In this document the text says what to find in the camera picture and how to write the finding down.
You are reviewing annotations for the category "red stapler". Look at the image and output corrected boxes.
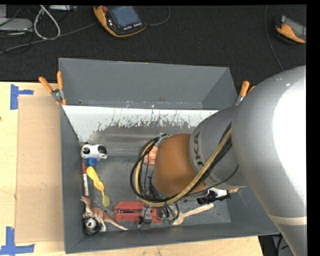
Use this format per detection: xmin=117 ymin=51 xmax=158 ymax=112
xmin=113 ymin=201 xmax=164 ymax=224

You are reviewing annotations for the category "small yellow plastic spoon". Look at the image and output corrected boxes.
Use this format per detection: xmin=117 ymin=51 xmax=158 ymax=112
xmin=99 ymin=185 xmax=111 ymax=208

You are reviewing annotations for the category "pale wooden spoon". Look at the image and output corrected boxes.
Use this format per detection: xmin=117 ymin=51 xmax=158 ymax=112
xmin=172 ymin=202 xmax=215 ymax=226

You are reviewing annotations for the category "brown toy dinosaur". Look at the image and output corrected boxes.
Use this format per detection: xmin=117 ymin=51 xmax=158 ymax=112
xmin=79 ymin=195 xmax=129 ymax=232

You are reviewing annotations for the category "black and white ball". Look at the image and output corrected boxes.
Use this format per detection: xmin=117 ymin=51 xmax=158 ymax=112
xmin=82 ymin=216 xmax=102 ymax=237

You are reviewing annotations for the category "pink and white toy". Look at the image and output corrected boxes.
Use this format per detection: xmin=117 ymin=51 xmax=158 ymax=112
xmin=142 ymin=146 xmax=159 ymax=166

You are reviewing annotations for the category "large yellow plastic spoon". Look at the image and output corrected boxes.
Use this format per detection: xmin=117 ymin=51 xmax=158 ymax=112
xmin=86 ymin=165 xmax=105 ymax=192

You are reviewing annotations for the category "red and white marker pen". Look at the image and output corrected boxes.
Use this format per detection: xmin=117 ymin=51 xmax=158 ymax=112
xmin=81 ymin=162 xmax=90 ymax=197

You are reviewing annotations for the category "black and white toy cow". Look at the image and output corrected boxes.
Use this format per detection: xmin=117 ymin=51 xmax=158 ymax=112
xmin=80 ymin=143 xmax=109 ymax=167

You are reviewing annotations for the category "brown cardboard board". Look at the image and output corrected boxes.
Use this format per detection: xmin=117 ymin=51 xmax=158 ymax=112
xmin=14 ymin=94 xmax=66 ymax=244

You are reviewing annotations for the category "grey metal bin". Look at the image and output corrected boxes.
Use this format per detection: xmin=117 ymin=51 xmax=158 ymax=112
xmin=58 ymin=57 xmax=281 ymax=255

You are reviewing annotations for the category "black cylinder on white bracket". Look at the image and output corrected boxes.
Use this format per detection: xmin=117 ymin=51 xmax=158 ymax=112
xmin=196 ymin=187 xmax=231 ymax=206

